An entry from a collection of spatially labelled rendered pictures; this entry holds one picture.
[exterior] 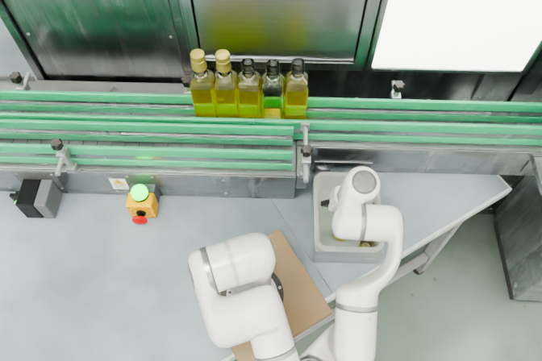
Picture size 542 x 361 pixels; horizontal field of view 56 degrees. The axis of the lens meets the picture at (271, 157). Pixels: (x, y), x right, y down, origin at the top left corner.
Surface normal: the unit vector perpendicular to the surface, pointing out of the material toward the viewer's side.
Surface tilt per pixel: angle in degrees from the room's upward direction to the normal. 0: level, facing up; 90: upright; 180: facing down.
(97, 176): 90
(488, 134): 90
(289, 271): 0
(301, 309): 0
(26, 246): 0
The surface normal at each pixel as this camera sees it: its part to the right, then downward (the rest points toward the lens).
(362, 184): -0.01, -0.29
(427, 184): 0.00, -0.52
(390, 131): -0.03, 0.85
